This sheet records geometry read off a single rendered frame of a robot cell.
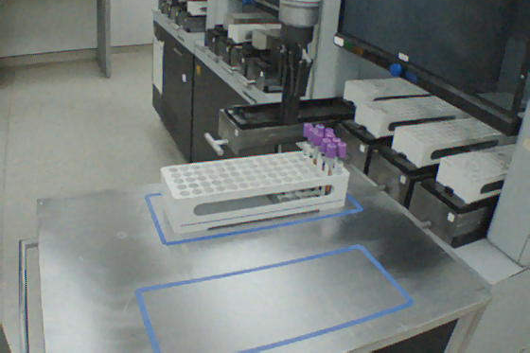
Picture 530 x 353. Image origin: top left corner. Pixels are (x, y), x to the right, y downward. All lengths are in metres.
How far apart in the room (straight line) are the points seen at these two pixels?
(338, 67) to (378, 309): 0.85
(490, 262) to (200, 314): 0.57
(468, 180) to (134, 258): 0.61
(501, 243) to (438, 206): 0.15
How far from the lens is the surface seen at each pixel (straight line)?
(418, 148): 1.06
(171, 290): 0.66
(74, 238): 0.77
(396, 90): 1.39
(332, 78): 1.40
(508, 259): 1.01
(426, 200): 1.01
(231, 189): 0.77
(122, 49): 4.73
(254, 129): 1.15
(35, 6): 4.58
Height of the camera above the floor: 1.27
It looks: 26 degrees down
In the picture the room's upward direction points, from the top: 5 degrees clockwise
